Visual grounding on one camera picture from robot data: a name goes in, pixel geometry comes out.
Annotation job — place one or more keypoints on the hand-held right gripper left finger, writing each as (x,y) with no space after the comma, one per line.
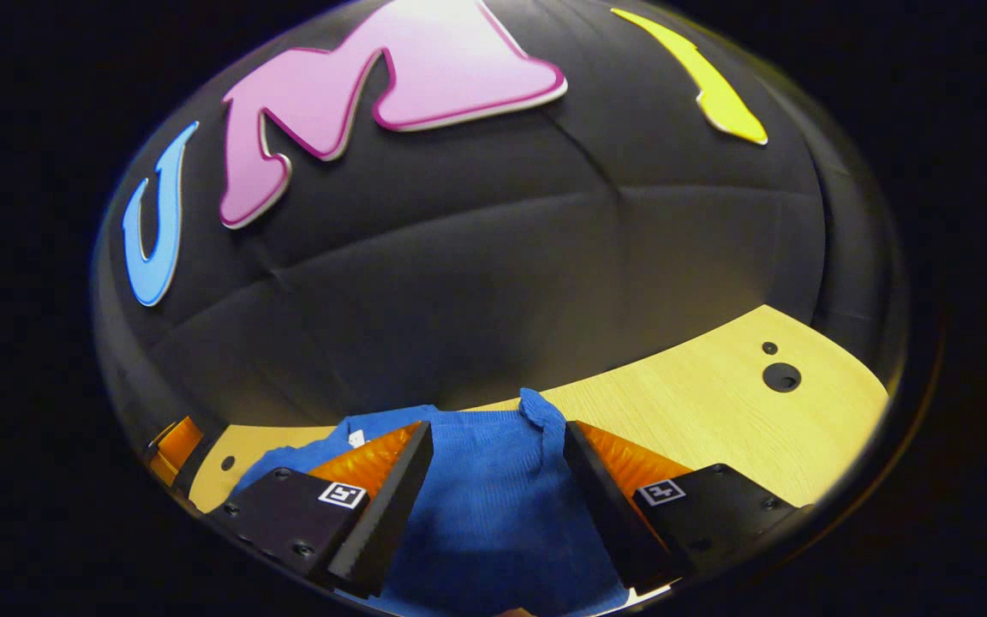
(386,514)

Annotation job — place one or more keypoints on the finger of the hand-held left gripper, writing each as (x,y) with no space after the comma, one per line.
(176,446)

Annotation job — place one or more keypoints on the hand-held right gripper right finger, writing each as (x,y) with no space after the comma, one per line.
(609,514)

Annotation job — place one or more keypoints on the blue jacket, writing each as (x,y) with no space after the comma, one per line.
(493,514)

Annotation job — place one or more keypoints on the black backdrop cloth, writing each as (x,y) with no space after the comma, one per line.
(502,283)

